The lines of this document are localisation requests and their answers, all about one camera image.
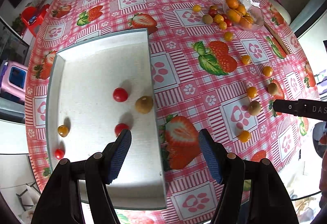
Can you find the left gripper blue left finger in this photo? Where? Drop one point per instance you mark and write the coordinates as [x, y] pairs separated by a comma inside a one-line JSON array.
[[116, 155]]

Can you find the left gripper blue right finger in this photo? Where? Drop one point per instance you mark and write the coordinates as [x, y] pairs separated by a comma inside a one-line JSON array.
[[210, 151]]

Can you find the brown kiwi berry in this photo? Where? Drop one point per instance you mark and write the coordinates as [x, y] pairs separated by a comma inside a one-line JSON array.
[[144, 104]]

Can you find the yellow cherry tomato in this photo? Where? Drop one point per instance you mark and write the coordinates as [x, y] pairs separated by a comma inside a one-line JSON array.
[[267, 71]]

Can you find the red cherry tomato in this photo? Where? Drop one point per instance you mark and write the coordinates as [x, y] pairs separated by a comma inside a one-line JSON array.
[[120, 94]]

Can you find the white rectangular tray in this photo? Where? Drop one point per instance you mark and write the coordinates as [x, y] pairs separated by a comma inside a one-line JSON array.
[[81, 114]]

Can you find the pink strawberry pattern tablecloth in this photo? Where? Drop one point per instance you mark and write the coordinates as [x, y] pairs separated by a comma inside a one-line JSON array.
[[215, 85]]

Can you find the white cushion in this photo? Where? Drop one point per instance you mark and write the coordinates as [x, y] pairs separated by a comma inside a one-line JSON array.
[[279, 14]]

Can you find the clear glass fruit bowl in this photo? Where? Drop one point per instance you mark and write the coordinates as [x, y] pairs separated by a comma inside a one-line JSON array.
[[249, 19]]

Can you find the pink plastic stool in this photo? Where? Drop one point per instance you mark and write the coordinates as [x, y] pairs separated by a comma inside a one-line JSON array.
[[13, 80]]

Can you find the orange mandarin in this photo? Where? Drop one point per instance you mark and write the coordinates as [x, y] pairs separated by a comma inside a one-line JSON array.
[[232, 4]]

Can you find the red plastic chair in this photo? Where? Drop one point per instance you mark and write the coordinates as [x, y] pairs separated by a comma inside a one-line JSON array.
[[33, 17]]

